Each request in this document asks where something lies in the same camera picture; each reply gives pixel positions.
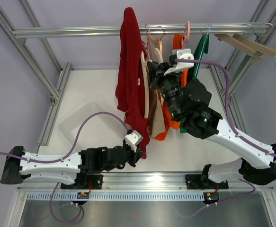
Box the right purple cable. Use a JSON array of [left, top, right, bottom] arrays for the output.
[[175, 59, 276, 163]]

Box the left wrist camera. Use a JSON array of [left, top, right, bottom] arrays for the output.
[[125, 130, 143, 153]]

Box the aluminium hanging rail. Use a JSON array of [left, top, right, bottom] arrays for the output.
[[12, 22, 273, 39]]

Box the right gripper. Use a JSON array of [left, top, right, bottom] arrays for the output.
[[149, 60, 185, 120]]

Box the pink wire hanger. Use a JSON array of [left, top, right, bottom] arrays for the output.
[[145, 23, 152, 60]]

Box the orange t shirt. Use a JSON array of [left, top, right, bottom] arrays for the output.
[[154, 35, 188, 141]]

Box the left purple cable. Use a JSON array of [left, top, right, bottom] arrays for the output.
[[0, 112, 132, 184]]

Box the white plastic basket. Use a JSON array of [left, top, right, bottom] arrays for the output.
[[58, 100, 126, 152]]

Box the beige t shirt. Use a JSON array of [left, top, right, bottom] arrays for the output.
[[141, 41, 167, 138]]

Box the white cable duct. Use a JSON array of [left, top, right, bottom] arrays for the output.
[[27, 192, 205, 201]]

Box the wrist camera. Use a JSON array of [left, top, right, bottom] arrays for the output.
[[125, 130, 143, 153], [164, 48, 194, 76]]

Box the front aluminium rail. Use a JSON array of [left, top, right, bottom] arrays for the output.
[[16, 172, 273, 192]]

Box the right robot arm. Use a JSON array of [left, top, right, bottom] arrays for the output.
[[146, 56, 276, 189]]

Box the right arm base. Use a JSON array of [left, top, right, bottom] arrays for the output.
[[185, 164, 229, 205]]

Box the red t shirt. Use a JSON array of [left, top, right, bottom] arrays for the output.
[[115, 7, 150, 153]]

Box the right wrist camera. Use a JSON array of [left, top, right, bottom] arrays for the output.
[[164, 48, 194, 76]]

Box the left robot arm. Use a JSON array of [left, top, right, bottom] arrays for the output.
[[0, 143, 144, 189]]

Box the wooden clip hanger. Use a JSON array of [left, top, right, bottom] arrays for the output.
[[232, 23, 276, 67], [214, 34, 263, 63]]

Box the blue hanger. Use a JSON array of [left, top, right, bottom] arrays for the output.
[[192, 24, 213, 79]]

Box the green t shirt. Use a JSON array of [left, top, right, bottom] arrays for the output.
[[179, 34, 209, 134]]

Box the purple cable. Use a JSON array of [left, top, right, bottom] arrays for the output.
[[0, 112, 132, 184], [175, 59, 276, 163]]

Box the pink plastic hanger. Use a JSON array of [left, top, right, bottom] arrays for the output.
[[181, 21, 190, 49]]

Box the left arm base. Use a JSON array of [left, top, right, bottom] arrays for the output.
[[61, 174, 104, 206]]

